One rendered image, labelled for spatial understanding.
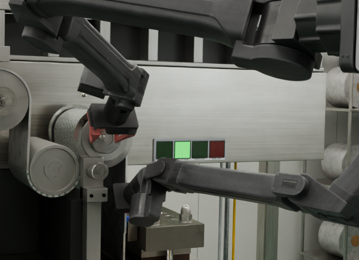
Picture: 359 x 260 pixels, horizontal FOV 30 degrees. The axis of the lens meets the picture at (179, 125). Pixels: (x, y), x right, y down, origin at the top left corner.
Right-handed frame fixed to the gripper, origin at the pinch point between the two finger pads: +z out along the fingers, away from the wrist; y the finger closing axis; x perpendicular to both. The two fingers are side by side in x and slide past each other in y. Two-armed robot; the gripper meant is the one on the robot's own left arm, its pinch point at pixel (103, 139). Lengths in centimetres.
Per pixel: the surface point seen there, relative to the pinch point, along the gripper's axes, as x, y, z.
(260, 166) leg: 26, 80, 55
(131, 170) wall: 139, 113, 237
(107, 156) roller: 0.3, 3.1, 7.8
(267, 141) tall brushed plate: 22, 70, 33
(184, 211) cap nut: -10.9, 24.1, 16.7
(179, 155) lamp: 18, 38, 35
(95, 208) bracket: -11.3, -0.7, 12.4
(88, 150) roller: 1.4, -1.6, 7.0
